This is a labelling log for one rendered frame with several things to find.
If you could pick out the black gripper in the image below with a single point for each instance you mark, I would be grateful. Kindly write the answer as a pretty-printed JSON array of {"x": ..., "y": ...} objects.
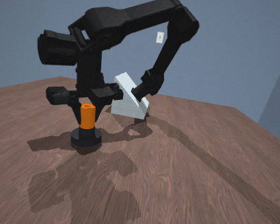
[{"x": 60, "y": 95}]

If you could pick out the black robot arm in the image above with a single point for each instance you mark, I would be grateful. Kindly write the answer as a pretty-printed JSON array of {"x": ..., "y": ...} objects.
[{"x": 108, "y": 27}]

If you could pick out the orange cylinder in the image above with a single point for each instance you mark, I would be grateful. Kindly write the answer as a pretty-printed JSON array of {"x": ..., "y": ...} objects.
[{"x": 87, "y": 116}]

